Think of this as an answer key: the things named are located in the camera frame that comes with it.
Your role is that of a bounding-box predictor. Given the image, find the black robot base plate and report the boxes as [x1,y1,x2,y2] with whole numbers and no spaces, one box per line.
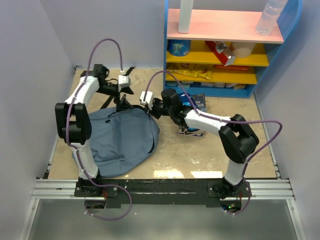
[74,178,252,210]

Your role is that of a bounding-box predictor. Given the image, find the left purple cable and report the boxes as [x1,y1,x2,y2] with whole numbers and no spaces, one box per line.
[65,38,133,221]

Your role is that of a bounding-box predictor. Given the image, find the dark blue book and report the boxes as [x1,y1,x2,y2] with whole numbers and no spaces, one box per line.
[177,93,207,139]

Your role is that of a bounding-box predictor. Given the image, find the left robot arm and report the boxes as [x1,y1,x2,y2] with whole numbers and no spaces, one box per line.
[54,64,135,196]

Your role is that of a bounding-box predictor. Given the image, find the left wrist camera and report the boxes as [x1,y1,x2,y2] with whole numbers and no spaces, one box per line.
[118,74,131,89]

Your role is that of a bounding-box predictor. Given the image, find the clear plastic water bottle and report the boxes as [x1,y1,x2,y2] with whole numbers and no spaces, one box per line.
[255,0,288,36]

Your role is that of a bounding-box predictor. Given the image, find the blue fabric backpack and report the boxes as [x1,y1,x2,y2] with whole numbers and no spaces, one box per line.
[88,105,160,178]

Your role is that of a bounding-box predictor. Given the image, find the yellow chips bag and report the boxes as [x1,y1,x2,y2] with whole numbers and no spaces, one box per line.
[166,62,213,80]

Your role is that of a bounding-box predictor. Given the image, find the red silver snack box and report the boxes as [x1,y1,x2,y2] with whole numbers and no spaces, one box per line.
[205,40,236,66]

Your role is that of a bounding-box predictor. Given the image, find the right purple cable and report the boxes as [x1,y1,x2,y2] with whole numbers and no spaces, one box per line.
[144,70,283,216]

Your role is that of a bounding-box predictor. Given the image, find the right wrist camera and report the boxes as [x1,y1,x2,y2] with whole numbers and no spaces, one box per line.
[139,91,154,106]

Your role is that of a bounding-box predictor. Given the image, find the blue snack can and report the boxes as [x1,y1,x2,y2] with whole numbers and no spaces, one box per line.
[167,39,191,57]

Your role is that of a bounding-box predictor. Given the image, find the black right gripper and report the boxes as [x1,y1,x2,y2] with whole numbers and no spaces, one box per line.
[144,98,174,120]

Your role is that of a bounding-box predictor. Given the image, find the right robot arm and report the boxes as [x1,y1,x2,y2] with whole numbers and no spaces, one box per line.
[139,88,260,197]

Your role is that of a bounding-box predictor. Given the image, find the blue dinosaur pencil case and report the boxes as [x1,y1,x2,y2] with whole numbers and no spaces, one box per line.
[178,93,196,107]

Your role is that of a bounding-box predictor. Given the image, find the red flat box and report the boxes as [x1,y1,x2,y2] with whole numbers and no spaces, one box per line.
[214,64,250,72]

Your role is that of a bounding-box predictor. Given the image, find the white tall bottle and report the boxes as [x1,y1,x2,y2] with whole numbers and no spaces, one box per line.
[178,0,194,34]

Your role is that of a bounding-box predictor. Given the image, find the blue wooden shelf unit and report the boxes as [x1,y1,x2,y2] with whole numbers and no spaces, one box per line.
[163,0,303,98]

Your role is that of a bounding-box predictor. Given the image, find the purple cable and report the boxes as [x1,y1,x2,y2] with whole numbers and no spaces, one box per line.
[65,38,133,221]
[144,70,283,216]

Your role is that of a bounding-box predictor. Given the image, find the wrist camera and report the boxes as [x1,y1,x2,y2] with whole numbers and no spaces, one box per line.
[139,91,154,106]
[118,74,131,89]

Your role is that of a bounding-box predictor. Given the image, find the aluminium rail frame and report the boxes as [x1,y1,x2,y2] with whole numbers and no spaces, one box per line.
[18,147,307,240]

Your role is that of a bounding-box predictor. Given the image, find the white round container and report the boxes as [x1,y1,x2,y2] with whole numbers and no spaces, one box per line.
[230,42,256,58]

